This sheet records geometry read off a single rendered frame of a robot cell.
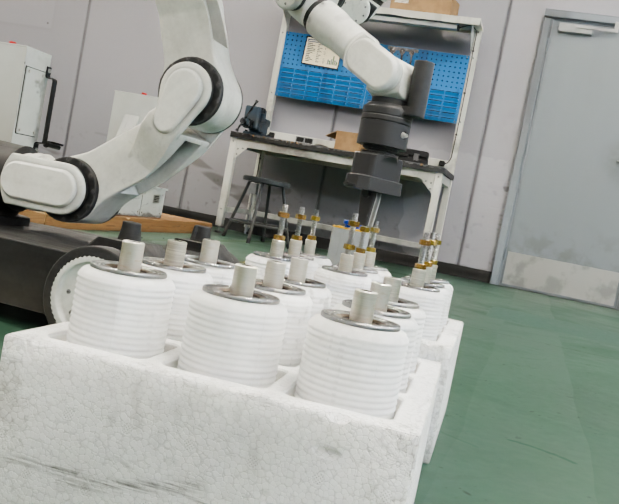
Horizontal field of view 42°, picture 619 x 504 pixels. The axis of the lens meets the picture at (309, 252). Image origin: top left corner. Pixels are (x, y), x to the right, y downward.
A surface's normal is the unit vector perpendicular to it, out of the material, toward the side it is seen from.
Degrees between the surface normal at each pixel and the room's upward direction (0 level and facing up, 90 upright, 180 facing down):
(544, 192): 90
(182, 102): 90
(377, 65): 90
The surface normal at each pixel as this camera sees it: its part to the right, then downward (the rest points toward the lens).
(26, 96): 0.94, 0.20
